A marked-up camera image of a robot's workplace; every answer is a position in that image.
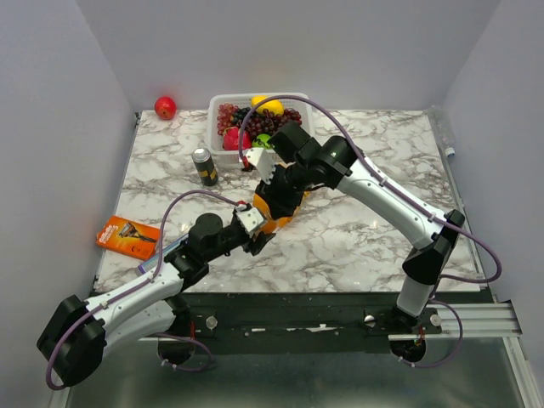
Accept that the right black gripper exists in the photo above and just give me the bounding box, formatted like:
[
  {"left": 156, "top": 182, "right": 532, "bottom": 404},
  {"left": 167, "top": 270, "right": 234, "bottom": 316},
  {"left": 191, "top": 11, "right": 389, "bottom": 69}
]
[{"left": 253, "top": 161, "right": 310, "bottom": 219}]

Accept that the orange juice bottle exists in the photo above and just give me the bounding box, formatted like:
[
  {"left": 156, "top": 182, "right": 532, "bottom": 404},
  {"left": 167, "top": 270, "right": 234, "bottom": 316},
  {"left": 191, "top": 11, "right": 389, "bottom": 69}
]
[{"left": 259, "top": 214, "right": 293, "bottom": 234}]

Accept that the clear plastic bottle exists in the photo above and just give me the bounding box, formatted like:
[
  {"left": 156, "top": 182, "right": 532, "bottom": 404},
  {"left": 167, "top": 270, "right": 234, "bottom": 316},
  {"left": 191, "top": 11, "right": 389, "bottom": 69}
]
[{"left": 428, "top": 105, "right": 456, "bottom": 159}]

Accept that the blue white bottle cap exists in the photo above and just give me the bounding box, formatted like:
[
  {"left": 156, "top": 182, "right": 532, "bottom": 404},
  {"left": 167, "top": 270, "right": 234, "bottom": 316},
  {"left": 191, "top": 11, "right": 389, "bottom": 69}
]
[{"left": 445, "top": 147, "right": 456, "bottom": 158}]

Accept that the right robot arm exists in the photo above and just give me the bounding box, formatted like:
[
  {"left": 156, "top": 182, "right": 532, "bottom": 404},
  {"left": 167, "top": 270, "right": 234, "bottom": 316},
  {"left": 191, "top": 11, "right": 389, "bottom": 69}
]
[{"left": 246, "top": 122, "right": 465, "bottom": 333}]

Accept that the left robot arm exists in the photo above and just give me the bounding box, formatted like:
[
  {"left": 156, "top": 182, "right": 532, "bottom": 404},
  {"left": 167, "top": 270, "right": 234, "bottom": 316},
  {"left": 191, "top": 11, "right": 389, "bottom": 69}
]
[{"left": 37, "top": 208, "right": 275, "bottom": 390}]

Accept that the orange mango gummy bag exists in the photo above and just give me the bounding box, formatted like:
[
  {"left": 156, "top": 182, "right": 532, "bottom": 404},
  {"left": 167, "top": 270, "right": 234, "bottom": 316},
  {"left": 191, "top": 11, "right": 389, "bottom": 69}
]
[{"left": 252, "top": 192, "right": 309, "bottom": 218}]

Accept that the green lime ball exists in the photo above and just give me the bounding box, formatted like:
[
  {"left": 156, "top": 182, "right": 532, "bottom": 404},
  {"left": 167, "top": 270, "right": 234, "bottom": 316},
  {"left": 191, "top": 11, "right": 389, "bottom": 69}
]
[{"left": 252, "top": 133, "right": 273, "bottom": 150}]

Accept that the dark red grape bunch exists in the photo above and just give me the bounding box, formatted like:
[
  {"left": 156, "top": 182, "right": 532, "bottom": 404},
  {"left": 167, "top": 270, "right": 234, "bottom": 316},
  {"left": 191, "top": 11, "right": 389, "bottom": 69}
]
[{"left": 245, "top": 109, "right": 302, "bottom": 140}]

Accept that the red dragon fruit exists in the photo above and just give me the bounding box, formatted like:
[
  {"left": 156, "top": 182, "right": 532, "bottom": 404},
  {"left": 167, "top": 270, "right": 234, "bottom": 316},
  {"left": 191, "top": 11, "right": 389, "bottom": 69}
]
[{"left": 222, "top": 127, "right": 252, "bottom": 150}]

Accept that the black spray can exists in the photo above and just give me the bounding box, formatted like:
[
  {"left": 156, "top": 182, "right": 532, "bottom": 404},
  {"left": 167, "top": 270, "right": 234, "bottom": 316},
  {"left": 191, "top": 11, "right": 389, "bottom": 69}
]
[{"left": 191, "top": 148, "right": 218, "bottom": 187}]

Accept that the yellow mango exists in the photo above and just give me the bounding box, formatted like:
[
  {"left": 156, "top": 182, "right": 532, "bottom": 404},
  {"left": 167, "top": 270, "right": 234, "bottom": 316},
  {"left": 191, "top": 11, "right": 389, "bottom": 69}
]
[{"left": 251, "top": 95, "right": 285, "bottom": 116}]

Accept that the dark purple grape bunch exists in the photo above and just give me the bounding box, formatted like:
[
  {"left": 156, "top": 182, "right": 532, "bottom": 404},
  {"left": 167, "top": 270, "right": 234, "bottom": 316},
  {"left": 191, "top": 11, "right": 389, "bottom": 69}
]
[{"left": 231, "top": 107, "right": 255, "bottom": 127}]

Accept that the purple candy package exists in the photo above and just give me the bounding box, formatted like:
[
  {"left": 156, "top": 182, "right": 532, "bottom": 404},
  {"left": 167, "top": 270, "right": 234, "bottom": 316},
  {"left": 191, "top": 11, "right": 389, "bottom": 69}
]
[{"left": 135, "top": 234, "right": 188, "bottom": 275}]

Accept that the orange razor box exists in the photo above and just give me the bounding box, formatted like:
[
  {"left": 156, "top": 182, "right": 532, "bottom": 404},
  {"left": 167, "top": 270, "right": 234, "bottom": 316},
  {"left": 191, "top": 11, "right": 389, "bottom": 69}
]
[{"left": 96, "top": 216, "right": 160, "bottom": 261}]

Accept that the red apple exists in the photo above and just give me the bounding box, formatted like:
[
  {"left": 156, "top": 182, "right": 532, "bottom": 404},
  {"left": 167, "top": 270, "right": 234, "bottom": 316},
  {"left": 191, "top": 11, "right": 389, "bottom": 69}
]
[{"left": 154, "top": 96, "right": 177, "bottom": 121}]

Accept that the black base frame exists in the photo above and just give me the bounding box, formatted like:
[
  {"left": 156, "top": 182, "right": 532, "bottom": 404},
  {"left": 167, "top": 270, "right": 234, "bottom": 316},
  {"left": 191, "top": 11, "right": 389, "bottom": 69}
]
[{"left": 163, "top": 292, "right": 442, "bottom": 355}]

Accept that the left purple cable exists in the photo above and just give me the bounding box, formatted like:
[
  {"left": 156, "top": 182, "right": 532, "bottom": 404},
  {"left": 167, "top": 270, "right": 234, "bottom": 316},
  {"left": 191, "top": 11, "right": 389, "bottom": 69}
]
[{"left": 45, "top": 190, "right": 247, "bottom": 391}]

